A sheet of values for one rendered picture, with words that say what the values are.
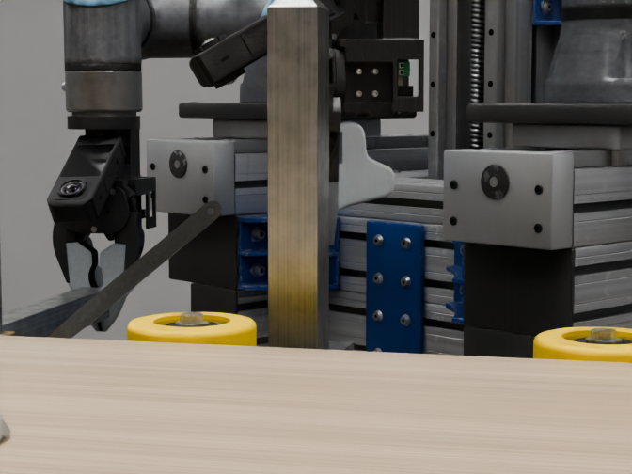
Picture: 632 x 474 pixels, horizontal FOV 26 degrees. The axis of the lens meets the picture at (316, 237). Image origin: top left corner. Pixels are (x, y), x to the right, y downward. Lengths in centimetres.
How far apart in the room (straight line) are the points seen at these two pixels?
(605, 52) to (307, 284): 57
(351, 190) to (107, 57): 40
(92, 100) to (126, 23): 8
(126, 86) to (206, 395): 70
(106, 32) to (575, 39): 47
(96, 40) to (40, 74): 261
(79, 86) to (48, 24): 260
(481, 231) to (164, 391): 70
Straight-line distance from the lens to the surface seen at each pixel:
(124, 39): 134
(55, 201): 128
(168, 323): 86
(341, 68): 99
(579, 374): 73
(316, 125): 92
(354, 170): 100
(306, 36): 92
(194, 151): 165
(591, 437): 60
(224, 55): 99
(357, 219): 162
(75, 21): 135
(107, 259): 135
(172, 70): 378
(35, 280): 399
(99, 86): 133
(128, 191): 134
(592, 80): 141
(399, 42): 99
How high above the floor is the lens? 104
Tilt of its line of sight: 6 degrees down
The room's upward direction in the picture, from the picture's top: straight up
